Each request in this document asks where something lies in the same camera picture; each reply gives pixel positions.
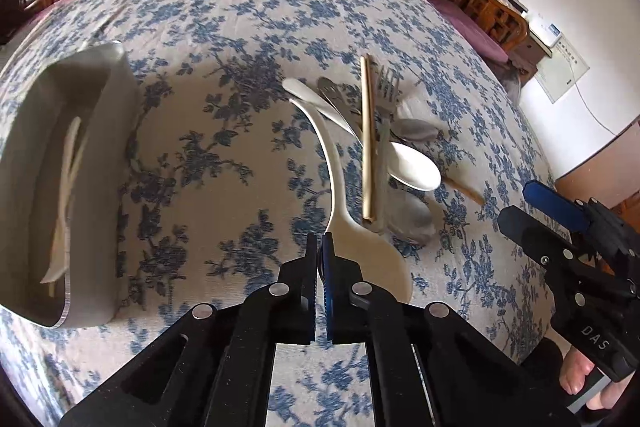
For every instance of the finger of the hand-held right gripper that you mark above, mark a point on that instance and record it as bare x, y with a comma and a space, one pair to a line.
555, 204
530, 232

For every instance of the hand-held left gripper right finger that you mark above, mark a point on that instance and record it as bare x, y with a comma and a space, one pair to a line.
328, 272

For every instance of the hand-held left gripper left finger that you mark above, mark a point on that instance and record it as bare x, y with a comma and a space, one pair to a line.
311, 287

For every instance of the large white spoon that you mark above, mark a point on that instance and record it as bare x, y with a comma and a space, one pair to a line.
370, 257

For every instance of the brown wooden chopstick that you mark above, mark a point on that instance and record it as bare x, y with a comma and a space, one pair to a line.
465, 193

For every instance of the stainless steel spoon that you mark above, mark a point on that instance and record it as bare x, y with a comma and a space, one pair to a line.
415, 219
417, 129

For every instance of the small white spoon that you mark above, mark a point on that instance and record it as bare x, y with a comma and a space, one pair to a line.
412, 169

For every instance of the light bamboo chopstick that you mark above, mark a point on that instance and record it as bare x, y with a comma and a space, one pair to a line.
368, 132

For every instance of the stainless steel fork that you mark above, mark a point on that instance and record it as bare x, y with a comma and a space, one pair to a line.
387, 92

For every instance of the grey metal utensil container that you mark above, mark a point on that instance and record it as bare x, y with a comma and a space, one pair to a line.
107, 207

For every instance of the person's right hand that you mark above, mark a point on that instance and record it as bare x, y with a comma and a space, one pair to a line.
577, 372

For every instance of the brown wooden door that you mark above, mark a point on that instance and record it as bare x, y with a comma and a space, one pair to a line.
600, 172

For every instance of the grey plastic bag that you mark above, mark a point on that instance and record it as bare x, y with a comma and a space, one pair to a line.
511, 82

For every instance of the small wooden side table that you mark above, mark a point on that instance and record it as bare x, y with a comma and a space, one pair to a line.
530, 57

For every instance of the white box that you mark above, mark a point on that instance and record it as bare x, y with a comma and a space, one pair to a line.
545, 34

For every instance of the short purple cushion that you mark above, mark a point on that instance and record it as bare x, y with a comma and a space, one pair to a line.
470, 27

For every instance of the slim white utensil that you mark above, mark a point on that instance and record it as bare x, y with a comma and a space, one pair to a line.
62, 252
70, 147

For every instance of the white wall chart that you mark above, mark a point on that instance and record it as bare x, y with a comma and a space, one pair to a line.
562, 72

